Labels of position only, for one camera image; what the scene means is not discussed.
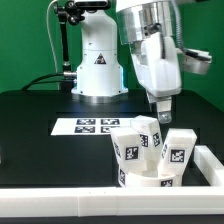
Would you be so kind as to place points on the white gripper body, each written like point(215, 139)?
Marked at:
point(155, 60)

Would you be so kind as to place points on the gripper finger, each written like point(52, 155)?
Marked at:
point(163, 106)

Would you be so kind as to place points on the white round stool seat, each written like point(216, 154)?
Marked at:
point(147, 179)

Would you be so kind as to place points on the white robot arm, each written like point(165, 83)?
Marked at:
point(152, 30)

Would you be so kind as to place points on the white right fence bar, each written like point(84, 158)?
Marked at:
point(208, 164)

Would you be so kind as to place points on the white fence bar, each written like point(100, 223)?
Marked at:
point(208, 164)
point(110, 201)

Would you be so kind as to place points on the white marker sheet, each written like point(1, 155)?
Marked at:
point(87, 126)

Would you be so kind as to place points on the white front fence bar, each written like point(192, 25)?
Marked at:
point(110, 201)

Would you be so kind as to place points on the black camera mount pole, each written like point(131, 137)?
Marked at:
point(73, 12)

